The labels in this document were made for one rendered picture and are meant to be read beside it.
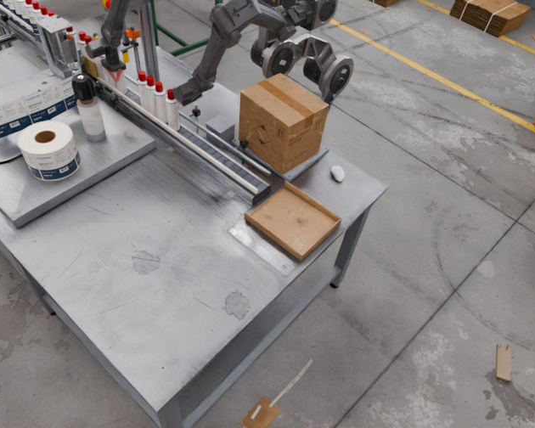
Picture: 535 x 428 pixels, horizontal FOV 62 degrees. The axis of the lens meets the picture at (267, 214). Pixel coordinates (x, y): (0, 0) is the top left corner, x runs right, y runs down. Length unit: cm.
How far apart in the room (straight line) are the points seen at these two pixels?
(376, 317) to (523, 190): 166
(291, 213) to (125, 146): 79
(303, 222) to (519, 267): 177
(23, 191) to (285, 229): 104
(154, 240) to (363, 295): 138
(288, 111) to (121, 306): 99
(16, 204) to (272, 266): 101
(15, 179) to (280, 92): 114
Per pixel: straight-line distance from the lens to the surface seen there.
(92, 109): 204
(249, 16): 143
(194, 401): 211
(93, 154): 207
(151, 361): 153
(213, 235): 177
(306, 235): 179
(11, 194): 200
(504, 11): 583
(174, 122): 210
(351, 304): 264
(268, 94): 196
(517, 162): 401
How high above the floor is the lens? 223
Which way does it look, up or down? 49 degrees down
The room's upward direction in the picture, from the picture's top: 7 degrees clockwise
